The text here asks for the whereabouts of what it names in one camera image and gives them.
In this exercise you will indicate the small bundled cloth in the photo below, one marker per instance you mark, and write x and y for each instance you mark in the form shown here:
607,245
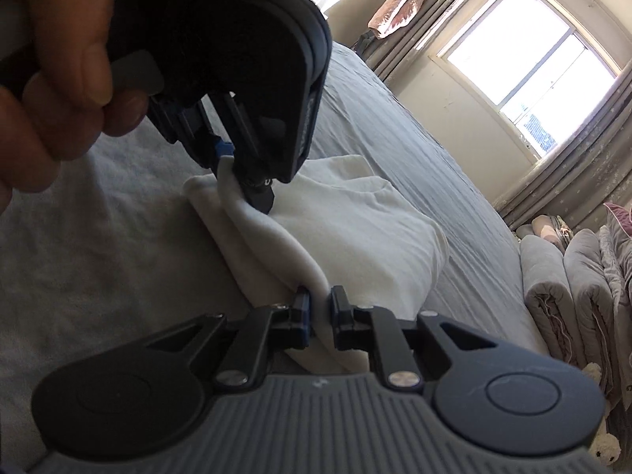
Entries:
540,229

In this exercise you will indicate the window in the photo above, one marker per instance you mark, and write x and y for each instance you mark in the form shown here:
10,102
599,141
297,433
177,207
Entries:
533,69

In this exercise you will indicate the grey folded quilt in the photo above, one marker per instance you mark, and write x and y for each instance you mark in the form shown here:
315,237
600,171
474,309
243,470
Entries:
587,276

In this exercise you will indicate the pink hanging garment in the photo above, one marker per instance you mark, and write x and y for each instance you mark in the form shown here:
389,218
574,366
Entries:
397,7

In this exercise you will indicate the white garment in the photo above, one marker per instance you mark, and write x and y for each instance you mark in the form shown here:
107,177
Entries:
355,237

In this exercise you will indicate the grey rolled blanket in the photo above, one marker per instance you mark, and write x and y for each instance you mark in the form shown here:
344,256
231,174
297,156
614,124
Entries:
543,276

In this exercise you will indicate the pink velvet pillow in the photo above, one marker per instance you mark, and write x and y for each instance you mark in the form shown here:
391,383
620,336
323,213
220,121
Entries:
623,217

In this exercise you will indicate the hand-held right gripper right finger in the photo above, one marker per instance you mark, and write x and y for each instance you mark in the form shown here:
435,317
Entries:
339,321

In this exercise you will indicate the person's left hand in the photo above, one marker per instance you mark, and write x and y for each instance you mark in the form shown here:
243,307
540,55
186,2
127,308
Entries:
64,59

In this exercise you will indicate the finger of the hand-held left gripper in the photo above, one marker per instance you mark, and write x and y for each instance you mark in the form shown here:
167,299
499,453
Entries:
223,150
256,192

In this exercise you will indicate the white teddy bear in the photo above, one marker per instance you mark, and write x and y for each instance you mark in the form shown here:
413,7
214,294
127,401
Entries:
605,449

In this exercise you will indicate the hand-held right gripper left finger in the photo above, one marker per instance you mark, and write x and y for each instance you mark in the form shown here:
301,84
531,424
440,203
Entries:
305,321

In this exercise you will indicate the dark hanging bag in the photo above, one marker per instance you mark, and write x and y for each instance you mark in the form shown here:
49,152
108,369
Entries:
366,44

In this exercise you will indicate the bed with grey sheet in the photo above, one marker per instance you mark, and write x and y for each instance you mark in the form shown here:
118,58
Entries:
74,256

